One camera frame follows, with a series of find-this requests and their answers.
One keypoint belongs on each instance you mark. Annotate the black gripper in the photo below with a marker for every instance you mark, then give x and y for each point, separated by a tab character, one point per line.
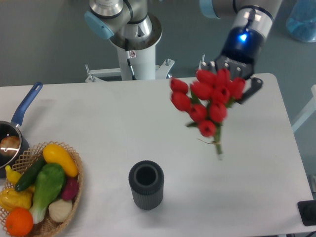
239	55

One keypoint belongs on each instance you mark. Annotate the red tulip bouquet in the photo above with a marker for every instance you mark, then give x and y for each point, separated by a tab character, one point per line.
206	100

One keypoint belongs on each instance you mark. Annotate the dark grey ribbed vase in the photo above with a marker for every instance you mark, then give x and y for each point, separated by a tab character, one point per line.
146	180

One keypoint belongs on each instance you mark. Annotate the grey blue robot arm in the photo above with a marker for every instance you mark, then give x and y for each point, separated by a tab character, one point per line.
252	14

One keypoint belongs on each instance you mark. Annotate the blue translucent bottle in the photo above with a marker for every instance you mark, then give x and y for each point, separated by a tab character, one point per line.
301	23

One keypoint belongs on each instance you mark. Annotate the black device at edge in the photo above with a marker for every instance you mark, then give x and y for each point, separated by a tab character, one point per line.
307	210

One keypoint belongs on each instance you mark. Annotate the yellow squash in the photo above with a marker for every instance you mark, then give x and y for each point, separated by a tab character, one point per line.
54	153

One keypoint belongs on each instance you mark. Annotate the purple red onion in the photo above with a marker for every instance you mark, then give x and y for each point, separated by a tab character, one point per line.
70	190

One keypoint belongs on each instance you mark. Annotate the green bok choy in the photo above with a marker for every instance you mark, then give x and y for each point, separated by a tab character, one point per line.
48	185

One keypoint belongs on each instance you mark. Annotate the woven wicker basket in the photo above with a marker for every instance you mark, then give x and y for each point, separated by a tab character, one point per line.
48	227

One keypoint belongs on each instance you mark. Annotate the white garlic bulb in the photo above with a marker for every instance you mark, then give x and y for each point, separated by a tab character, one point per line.
60	210

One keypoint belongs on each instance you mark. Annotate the green cucumber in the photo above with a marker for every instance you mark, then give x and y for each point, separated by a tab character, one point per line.
28	178

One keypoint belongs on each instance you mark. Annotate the brown bread roll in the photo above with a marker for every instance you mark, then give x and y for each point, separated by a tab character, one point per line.
9	146

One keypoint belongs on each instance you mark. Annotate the yellow banana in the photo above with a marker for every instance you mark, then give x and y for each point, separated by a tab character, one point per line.
14	176

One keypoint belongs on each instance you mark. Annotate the yellow bell pepper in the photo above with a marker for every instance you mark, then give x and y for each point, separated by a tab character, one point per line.
11	199

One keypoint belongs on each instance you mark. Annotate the orange fruit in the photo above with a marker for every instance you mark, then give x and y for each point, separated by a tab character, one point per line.
19	222

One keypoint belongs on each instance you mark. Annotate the white metal frame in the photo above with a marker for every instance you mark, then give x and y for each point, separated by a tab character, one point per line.
306	112

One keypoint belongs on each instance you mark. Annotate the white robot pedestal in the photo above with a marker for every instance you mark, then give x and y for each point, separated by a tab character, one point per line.
136	49

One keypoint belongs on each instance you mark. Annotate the blue handled saucepan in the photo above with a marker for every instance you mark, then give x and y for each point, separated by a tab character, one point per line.
12	128

